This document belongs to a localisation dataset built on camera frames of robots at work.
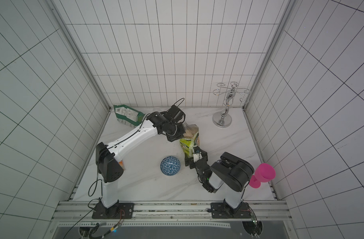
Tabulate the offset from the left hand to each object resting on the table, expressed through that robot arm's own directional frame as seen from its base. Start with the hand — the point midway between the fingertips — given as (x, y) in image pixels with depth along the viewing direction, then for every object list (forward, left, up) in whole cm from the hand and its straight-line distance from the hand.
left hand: (182, 139), depth 79 cm
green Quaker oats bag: (-1, -5, 0) cm, 5 cm away
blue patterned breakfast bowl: (-8, +7, -18) cm, 21 cm away
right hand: (0, -4, -15) cm, 15 cm away
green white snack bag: (+24, +38, -9) cm, 46 cm away
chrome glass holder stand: (+28, -29, -17) cm, 44 cm away
